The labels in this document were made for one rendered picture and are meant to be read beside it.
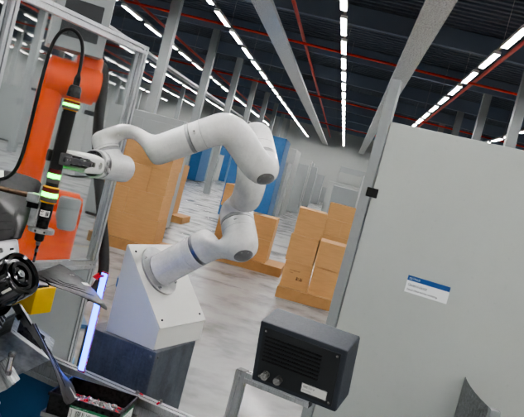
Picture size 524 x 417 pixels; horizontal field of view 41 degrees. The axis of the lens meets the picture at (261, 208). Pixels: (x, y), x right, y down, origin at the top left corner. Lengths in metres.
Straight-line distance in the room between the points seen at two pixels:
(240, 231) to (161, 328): 0.44
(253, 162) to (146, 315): 0.74
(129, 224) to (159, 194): 0.60
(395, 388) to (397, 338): 0.23
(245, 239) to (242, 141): 0.43
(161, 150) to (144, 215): 8.01
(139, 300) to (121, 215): 7.65
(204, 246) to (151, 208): 7.59
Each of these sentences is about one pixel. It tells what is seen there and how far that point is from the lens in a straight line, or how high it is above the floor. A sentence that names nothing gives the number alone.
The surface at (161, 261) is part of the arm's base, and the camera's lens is 2.54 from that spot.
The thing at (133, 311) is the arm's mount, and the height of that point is 1.03.
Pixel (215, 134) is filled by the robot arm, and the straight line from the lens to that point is 2.03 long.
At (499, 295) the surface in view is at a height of 1.35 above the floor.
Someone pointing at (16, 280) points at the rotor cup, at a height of 1.21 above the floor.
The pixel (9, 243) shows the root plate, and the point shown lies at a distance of 1.99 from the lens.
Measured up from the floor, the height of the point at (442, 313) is 1.19.
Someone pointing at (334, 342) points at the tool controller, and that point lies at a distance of 1.92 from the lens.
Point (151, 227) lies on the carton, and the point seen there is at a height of 0.41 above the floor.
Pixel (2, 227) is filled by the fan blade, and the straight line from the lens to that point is 2.01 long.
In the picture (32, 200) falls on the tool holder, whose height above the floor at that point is 1.40.
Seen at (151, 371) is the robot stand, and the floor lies 0.86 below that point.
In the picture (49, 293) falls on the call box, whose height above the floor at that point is 1.05.
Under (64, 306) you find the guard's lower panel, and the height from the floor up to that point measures 0.78.
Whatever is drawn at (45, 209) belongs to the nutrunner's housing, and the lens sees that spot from 1.96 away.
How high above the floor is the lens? 1.64
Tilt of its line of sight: 3 degrees down
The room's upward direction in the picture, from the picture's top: 15 degrees clockwise
